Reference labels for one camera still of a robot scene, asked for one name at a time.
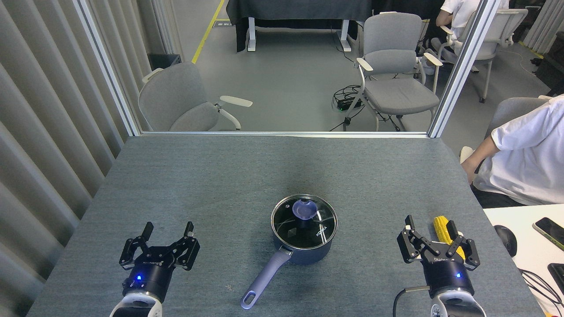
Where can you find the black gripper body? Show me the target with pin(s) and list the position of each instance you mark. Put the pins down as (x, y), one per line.
(149, 275)
(447, 275)

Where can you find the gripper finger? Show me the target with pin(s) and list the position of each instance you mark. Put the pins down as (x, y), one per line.
(132, 248)
(414, 246)
(187, 251)
(462, 251)

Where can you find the yellow corn cob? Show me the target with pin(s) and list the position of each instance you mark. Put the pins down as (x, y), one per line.
(440, 231)

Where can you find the glass lid with blue knob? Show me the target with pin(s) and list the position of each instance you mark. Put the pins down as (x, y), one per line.
(286, 229)

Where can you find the person's right hand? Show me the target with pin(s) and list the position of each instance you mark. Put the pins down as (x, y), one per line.
(471, 166)

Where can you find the black computer mouse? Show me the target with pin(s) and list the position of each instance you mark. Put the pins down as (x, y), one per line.
(506, 240)

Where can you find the white side table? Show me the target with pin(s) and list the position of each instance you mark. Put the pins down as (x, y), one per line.
(528, 264)

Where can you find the smartphone with green case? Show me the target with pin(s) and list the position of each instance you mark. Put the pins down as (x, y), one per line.
(551, 231)

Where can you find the black flat device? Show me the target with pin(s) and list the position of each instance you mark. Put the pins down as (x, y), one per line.
(557, 277)

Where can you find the person in white shirt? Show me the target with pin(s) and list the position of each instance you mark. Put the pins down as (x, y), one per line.
(528, 149)

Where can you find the grey office chair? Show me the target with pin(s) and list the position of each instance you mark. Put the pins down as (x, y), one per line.
(172, 97)
(396, 92)

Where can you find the black power strip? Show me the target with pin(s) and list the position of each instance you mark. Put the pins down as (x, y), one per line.
(349, 104)

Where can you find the black floor bin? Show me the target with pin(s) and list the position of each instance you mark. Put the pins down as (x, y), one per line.
(164, 60)

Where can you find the white-framed mesh office chair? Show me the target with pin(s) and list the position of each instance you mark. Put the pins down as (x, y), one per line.
(500, 37)

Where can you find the seated person at desk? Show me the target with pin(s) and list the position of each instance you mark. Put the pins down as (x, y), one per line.
(462, 13)

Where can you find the desk with black cloth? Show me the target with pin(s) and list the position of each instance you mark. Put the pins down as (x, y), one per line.
(299, 11)

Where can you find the silver table edge rail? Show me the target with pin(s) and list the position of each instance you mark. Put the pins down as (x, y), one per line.
(286, 134)

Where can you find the silver aluminium post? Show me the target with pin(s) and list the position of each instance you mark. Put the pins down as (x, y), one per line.
(462, 70)
(108, 70)

